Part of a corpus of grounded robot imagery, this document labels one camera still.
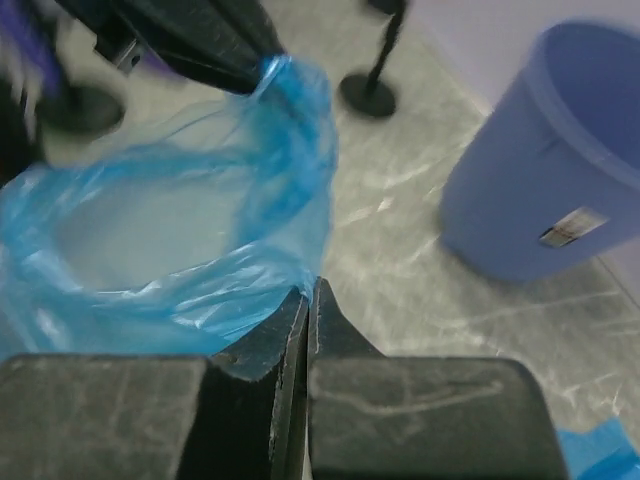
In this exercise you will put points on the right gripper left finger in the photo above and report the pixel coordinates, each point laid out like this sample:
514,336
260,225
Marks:
238,414

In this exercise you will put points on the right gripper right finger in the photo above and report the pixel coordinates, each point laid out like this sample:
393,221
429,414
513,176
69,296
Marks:
373,416

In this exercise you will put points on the purple microphone on stand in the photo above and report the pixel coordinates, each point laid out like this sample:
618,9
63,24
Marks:
73,108

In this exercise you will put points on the blue trash bag roll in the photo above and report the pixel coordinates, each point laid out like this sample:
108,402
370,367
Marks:
602,453

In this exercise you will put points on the blue plastic trash bin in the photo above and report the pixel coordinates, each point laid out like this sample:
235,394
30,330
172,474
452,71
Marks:
551,179

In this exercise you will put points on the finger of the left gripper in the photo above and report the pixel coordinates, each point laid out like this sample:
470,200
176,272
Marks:
223,44

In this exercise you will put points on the beige microphone on stand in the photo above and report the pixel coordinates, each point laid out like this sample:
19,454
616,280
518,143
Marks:
366,93

